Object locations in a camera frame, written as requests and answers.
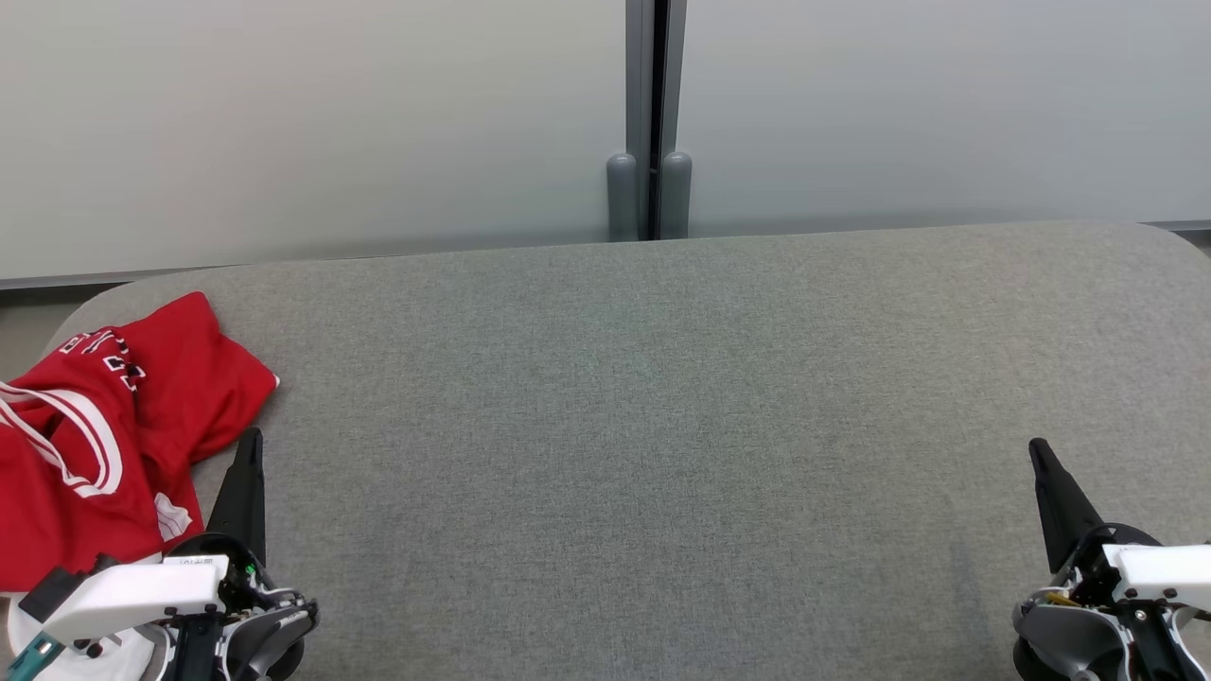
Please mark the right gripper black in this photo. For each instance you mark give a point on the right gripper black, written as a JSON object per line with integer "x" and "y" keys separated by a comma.
{"x": 1088, "y": 567}

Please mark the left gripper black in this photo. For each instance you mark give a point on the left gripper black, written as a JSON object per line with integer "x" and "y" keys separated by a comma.
{"x": 248, "y": 572}

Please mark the red jersey with black lettering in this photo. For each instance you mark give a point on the red jersey with black lettering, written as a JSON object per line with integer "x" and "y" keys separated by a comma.
{"x": 189, "y": 378}

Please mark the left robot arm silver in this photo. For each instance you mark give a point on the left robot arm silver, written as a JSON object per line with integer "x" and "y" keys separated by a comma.
{"x": 274, "y": 629}

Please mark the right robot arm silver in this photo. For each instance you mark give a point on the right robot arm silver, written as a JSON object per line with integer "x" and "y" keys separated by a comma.
{"x": 1069, "y": 634}

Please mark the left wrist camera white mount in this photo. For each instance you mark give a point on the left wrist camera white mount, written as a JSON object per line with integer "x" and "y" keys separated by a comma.
{"x": 132, "y": 591}

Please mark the teal left camera connector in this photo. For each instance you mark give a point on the teal left camera connector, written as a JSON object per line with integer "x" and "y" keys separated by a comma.
{"x": 28, "y": 657}

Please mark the grey partition base rail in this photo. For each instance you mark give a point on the grey partition base rail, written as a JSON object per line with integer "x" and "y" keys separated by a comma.
{"x": 57, "y": 278}
{"x": 1178, "y": 226}

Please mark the grey rounded post foot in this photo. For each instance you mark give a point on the grey rounded post foot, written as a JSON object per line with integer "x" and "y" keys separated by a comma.
{"x": 623, "y": 199}
{"x": 675, "y": 199}

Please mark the grey partition post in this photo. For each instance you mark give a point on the grey partition post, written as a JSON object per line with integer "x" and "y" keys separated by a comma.
{"x": 639, "y": 76}

